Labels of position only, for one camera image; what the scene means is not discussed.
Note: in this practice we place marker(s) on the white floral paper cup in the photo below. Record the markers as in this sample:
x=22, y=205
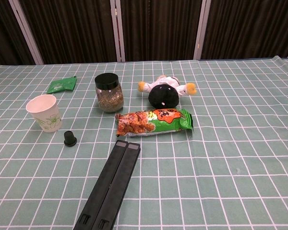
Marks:
x=48, y=117

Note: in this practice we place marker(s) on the orange green snack bag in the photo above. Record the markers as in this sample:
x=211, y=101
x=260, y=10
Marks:
x=153, y=123

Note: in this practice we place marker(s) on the black white plush doll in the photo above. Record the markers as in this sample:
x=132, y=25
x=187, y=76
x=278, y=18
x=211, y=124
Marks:
x=163, y=95

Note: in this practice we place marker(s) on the glass jar with black lid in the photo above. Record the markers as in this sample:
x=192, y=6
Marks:
x=109, y=98

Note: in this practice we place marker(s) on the long black folded stand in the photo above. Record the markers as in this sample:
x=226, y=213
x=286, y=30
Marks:
x=112, y=182

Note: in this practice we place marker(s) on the green white grid tablecloth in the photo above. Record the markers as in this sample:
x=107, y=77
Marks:
x=206, y=155

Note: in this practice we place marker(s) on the small black rubber stopper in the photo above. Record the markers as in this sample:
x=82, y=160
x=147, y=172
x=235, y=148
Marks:
x=70, y=139

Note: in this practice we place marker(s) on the small green sachet packet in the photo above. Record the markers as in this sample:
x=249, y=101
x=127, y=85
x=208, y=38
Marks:
x=62, y=85

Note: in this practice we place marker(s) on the dark pleated screen panel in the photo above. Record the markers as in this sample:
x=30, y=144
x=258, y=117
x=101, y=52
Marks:
x=72, y=28
x=249, y=26
x=2, y=31
x=158, y=28

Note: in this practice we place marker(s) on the white screen frame post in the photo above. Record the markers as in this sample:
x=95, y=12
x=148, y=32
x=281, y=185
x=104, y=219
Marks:
x=117, y=31
x=26, y=31
x=201, y=28

